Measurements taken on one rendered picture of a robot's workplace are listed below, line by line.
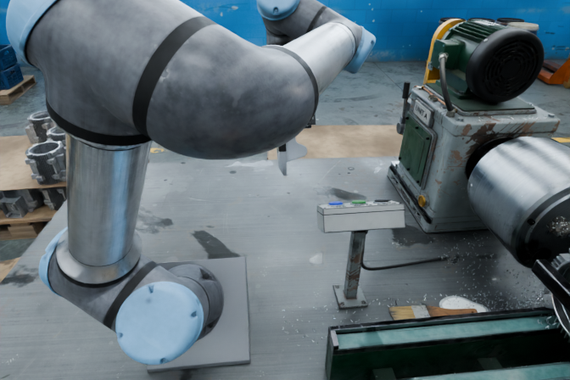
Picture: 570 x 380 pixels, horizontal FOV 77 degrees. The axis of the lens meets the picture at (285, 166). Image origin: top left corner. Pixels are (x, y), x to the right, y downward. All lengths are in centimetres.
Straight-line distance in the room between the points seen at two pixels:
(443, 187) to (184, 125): 88
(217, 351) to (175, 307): 26
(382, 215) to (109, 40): 60
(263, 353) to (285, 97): 64
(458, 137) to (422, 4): 544
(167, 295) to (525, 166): 74
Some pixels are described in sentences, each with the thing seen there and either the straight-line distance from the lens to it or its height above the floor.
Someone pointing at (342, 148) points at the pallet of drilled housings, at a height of 15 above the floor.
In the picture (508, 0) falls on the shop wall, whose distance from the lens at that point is 700.
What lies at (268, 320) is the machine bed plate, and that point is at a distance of 89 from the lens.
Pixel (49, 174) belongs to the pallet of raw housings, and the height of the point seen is 42.
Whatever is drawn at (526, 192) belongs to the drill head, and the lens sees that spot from 86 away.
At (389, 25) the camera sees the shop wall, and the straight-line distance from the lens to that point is 625.
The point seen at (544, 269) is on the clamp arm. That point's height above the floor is 103.
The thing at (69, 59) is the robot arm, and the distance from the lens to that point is 33.
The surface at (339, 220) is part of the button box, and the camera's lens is 73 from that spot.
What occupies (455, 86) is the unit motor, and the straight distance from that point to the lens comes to 117.
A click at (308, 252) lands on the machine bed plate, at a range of 103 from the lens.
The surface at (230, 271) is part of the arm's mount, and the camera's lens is 80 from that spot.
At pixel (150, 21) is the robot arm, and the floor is 148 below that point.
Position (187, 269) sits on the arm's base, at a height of 98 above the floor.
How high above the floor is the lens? 152
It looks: 31 degrees down
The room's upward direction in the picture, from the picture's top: straight up
